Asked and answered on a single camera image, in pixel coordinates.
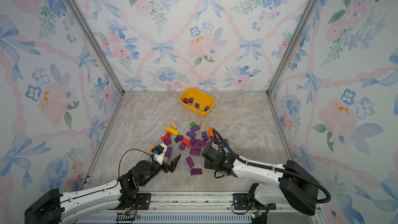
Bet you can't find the purple long brick top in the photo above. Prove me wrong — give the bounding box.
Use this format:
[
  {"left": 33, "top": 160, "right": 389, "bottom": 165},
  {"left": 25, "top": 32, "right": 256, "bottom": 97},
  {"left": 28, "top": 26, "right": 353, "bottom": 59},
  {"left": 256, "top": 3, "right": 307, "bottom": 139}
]
[{"left": 190, "top": 125, "right": 201, "bottom": 132}]

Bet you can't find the natural wood brick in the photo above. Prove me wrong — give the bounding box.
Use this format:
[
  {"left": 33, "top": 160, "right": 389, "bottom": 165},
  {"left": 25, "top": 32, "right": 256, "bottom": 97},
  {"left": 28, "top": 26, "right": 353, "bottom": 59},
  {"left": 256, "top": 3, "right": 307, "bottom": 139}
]
[
  {"left": 200, "top": 122, "right": 206, "bottom": 132},
  {"left": 170, "top": 120, "right": 178, "bottom": 130}
]

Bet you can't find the purple long brick bottom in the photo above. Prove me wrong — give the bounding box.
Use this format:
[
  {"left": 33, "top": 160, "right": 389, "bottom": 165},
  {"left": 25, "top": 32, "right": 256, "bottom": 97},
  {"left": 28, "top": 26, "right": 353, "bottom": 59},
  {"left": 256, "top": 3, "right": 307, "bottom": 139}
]
[{"left": 186, "top": 157, "right": 195, "bottom": 169}]

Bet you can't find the red bridge brick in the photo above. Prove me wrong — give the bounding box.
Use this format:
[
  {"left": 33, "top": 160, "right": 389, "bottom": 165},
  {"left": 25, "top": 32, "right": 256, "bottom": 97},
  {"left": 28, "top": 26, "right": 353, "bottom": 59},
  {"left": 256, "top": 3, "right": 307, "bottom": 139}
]
[{"left": 161, "top": 132, "right": 171, "bottom": 142}]

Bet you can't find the purple long brick left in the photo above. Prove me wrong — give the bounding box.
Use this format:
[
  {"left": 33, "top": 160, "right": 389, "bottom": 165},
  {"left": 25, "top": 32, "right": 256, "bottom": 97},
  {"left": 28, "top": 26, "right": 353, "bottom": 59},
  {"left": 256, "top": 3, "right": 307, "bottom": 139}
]
[{"left": 164, "top": 147, "right": 173, "bottom": 158}]

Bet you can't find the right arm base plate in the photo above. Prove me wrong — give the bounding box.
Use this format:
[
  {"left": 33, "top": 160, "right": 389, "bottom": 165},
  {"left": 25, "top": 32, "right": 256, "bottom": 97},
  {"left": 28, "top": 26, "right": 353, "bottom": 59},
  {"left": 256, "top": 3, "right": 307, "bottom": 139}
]
[{"left": 232, "top": 193, "right": 276, "bottom": 211}]

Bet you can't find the natural wood brick top centre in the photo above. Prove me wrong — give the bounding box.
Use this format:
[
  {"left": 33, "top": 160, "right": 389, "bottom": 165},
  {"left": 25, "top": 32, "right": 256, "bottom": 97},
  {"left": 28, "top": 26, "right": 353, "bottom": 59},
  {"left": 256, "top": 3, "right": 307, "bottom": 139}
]
[{"left": 200, "top": 122, "right": 206, "bottom": 132}]

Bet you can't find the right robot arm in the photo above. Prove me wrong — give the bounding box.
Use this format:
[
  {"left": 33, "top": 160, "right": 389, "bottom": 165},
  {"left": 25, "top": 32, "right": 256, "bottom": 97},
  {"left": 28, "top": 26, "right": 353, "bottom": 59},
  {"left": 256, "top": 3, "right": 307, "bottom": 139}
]
[{"left": 201, "top": 147, "right": 332, "bottom": 216}]

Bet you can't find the purple brick centre slanted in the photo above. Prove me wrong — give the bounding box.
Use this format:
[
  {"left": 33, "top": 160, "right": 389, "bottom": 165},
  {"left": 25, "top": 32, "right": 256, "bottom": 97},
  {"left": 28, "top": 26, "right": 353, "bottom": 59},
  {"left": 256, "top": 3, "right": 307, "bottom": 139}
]
[{"left": 197, "top": 139, "right": 207, "bottom": 147}]

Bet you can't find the purple large block centre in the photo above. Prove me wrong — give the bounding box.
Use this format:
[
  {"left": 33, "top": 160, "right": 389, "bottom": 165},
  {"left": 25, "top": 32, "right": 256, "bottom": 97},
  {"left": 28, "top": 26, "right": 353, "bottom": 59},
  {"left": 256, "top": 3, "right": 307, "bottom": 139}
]
[{"left": 190, "top": 144, "right": 202, "bottom": 156}]

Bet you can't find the purple brick bottom flat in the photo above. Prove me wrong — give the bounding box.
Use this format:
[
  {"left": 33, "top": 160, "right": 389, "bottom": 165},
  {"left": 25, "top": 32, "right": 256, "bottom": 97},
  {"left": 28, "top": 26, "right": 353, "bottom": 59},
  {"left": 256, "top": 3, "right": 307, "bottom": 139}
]
[{"left": 190, "top": 168, "right": 203, "bottom": 176}]

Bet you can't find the red flat brick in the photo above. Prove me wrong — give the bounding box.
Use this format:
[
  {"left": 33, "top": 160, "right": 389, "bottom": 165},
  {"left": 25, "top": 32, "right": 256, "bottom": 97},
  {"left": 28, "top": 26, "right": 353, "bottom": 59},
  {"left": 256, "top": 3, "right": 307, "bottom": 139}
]
[{"left": 181, "top": 138, "right": 192, "bottom": 147}]

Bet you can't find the yellow long brick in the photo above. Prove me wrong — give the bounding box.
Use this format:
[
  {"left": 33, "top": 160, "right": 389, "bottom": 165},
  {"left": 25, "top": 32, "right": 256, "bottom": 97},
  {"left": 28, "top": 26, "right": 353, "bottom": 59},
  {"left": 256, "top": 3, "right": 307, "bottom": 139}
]
[{"left": 165, "top": 127, "right": 179, "bottom": 136}]

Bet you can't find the purple long brick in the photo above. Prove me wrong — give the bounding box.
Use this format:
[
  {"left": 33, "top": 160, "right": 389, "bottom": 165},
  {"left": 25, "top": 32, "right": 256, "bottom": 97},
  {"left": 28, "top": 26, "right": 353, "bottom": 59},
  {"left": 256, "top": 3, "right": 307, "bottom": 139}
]
[
  {"left": 190, "top": 125, "right": 201, "bottom": 132},
  {"left": 186, "top": 157, "right": 195, "bottom": 169},
  {"left": 164, "top": 147, "right": 173, "bottom": 158}
]

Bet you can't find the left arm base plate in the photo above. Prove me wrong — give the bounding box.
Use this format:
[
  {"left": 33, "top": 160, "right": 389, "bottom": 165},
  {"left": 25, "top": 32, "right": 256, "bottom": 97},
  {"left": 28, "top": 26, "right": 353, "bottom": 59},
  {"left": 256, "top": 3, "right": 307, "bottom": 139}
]
[{"left": 112, "top": 193, "right": 152, "bottom": 210}]

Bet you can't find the natural wood brick top left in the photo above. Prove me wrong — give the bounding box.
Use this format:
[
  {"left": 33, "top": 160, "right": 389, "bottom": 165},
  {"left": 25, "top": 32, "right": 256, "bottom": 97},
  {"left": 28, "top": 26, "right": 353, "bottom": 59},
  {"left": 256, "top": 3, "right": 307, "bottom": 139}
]
[{"left": 170, "top": 120, "right": 178, "bottom": 130}]

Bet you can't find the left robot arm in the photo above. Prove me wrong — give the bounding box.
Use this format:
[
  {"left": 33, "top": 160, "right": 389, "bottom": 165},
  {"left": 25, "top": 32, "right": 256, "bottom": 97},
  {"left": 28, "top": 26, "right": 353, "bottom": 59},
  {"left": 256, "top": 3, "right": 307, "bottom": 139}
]
[{"left": 24, "top": 155, "right": 181, "bottom": 224}]

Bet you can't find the yellow plastic storage bin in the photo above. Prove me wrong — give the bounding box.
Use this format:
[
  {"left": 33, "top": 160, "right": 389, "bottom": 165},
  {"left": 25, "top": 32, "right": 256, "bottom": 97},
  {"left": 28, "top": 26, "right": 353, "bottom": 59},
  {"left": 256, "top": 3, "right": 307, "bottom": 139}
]
[{"left": 179, "top": 88, "right": 215, "bottom": 117}]

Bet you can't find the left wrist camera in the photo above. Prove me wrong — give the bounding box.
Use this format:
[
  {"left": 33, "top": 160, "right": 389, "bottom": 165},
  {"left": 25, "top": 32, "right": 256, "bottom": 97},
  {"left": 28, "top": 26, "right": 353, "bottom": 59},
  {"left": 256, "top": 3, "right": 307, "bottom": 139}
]
[{"left": 151, "top": 144, "right": 167, "bottom": 165}]

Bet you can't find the aluminium mounting rail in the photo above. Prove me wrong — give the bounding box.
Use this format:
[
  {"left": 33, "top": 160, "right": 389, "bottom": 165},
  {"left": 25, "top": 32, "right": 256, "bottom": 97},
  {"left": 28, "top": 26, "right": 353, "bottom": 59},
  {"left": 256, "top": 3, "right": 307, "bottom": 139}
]
[{"left": 70, "top": 192, "right": 325, "bottom": 224}]

